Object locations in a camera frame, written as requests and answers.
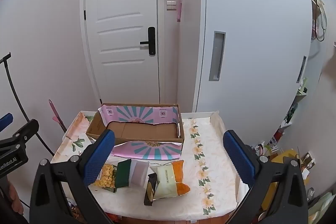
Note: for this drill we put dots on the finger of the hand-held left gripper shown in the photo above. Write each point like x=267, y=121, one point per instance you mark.
x=5, y=121
x=27, y=129

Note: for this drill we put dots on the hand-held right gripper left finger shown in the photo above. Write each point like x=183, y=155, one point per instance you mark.
x=101, y=155

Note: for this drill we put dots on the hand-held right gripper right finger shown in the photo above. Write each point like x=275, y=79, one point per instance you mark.
x=239, y=158

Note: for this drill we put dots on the yellow snack packet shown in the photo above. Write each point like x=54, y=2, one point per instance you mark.
x=106, y=175

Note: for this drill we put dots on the plain dark green snack packet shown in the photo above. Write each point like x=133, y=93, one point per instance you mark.
x=123, y=174

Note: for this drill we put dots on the white translucent snack packet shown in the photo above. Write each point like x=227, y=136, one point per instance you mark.
x=139, y=172

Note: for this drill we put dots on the cardboard box with pink flaps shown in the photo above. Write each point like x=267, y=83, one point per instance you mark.
x=147, y=132

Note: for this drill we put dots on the black and gold snack packet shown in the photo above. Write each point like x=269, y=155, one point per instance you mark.
x=150, y=191

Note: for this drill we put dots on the orange snack packet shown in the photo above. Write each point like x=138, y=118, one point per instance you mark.
x=178, y=169

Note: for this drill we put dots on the pale green snack packet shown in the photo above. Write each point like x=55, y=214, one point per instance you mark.
x=166, y=182

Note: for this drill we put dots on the person's left hand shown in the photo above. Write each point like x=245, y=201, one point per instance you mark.
x=15, y=197

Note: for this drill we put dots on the red bottle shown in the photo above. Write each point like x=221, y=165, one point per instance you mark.
x=278, y=136

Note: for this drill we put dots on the yellow bag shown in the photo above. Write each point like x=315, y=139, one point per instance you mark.
x=284, y=157

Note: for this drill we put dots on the white rimmed table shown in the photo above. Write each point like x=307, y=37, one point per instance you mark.
x=207, y=114

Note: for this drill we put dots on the dark green bottles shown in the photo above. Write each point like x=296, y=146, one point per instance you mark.
x=292, y=112

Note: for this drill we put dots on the light green cloth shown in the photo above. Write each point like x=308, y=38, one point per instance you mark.
x=323, y=208

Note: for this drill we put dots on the white panelled door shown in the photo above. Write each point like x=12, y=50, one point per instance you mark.
x=123, y=37

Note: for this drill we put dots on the white wardrobe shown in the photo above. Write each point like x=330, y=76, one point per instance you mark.
x=257, y=16

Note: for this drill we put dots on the white light switch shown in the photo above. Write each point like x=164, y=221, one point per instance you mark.
x=171, y=5

